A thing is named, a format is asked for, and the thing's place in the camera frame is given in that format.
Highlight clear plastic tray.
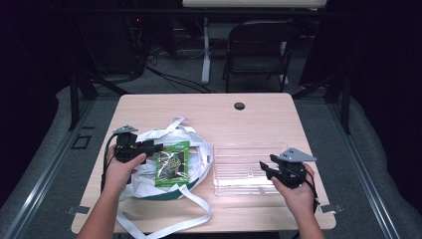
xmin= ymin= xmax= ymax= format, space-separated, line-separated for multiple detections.
xmin=212 ymin=141 xmax=290 ymax=197

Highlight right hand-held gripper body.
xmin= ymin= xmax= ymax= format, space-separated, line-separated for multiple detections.
xmin=272 ymin=147 xmax=317 ymax=190

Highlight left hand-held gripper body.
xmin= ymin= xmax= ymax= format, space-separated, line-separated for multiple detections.
xmin=112 ymin=124 xmax=147 ymax=164

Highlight black floor cables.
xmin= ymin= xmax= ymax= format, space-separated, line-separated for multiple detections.
xmin=130 ymin=43 xmax=217 ymax=95

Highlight black folding chair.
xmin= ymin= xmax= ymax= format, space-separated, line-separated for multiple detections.
xmin=223 ymin=19 xmax=303 ymax=95

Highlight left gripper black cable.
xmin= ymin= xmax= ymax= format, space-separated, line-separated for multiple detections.
xmin=100 ymin=133 xmax=117 ymax=194

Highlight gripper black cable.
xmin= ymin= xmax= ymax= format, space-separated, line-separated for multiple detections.
xmin=100 ymin=133 xmax=117 ymax=194
xmin=292 ymin=167 xmax=321 ymax=214

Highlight grey table bracket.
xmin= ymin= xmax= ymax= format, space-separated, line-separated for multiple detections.
xmin=66 ymin=205 xmax=91 ymax=216
xmin=319 ymin=203 xmax=345 ymax=214

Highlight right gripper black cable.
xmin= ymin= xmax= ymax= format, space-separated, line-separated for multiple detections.
xmin=292 ymin=167 xmax=321 ymax=214

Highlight white tote bag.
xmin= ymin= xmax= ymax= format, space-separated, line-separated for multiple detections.
xmin=115 ymin=116 xmax=214 ymax=239

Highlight green snack packet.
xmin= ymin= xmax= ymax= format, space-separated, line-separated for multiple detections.
xmin=154 ymin=140 xmax=191 ymax=189

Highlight person's right hand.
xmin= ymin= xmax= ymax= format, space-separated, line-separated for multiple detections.
xmin=270 ymin=163 xmax=317 ymax=217

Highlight white table leg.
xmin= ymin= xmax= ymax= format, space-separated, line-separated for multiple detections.
xmin=201 ymin=16 xmax=212 ymax=85

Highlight person's left hand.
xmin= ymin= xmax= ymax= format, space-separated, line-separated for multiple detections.
xmin=104 ymin=144 xmax=147 ymax=195

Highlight aluminium floor rail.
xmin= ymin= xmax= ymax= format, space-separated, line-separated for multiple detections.
xmin=0 ymin=99 xmax=98 ymax=239
xmin=326 ymin=99 xmax=402 ymax=239

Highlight black metal stand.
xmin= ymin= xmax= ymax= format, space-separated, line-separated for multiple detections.
xmin=67 ymin=64 xmax=131 ymax=131
xmin=291 ymin=64 xmax=353 ymax=135

